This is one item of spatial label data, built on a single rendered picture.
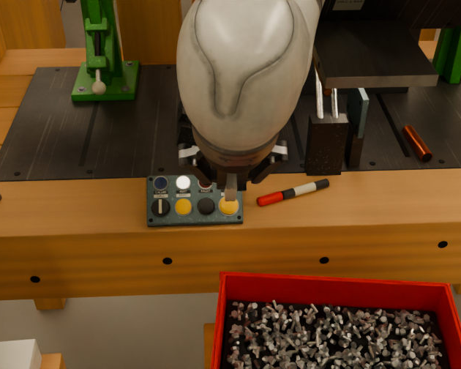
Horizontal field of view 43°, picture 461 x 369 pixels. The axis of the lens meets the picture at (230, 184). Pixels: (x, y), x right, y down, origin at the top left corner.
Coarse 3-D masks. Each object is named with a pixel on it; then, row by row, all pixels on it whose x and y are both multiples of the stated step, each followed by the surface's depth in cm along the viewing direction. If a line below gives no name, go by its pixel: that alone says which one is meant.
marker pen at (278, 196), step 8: (304, 184) 97; (312, 184) 97; (320, 184) 97; (328, 184) 98; (280, 192) 95; (288, 192) 96; (296, 192) 96; (304, 192) 97; (256, 200) 95; (264, 200) 94; (272, 200) 95; (280, 200) 95
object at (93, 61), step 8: (104, 16) 116; (88, 24) 115; (96, 24) 115; (104, 24) 115; (88, 32) 116; (96, 32) 116; (104, 32) 117; (112, 32) 119; (88, 40) 118; (96, 40) 116; (112, 40) 118; (88, 48) 118; (96, 48) 116; (104, 48) 118; (112, 48) 118; (88, 56) 115; (96, 56) 115; (104, 56) 115; (112, 56) 118; (88, 64) 115; (96, 64) 115; (104, 64) 115; (112, 64) 118; (88, 72) 118; (104, 72) 119; (112, 72) 119
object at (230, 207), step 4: (220, 200) 90; (224, 200) 90; (236, 200) 91; (220, 204) 90; (224, 204) 90; (228, 204) 90; (232, 204) 90; (236, 204) 90; (220, 208) 90; (224, 208) 90; (228, 208) 90; (232, 208) 90; (236, 208) 90; (224, 212) 90; (228, 212) 90; (232, 212) 90
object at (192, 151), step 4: (192, 148) 66; (196, 148) 66; (180, 152) 67; (184, 152) 67; (188, 152) 67; (192, 152) 66; (180, 156) 67; (184, 156) 67; (188, 156) 67; (192, 156) 67; (196, 156) 67; (192, 160) 67; (196, 160) 67; (192, 164) 67; (196, 164) 67
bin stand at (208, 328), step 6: (204, 324) 89; (210, 324) 89; (204, 330) 88; (210, 330) 88; (204, 336) 87; (210, 336) 87; (204, 342) 86; (210, 342) 86; (204, 348) 86; (210, 348) 85; (204, 354) 85; (210, 354) 85; (204, 360) 84; (210, 360) 84; (204, 366) 83; (210, 366) 83
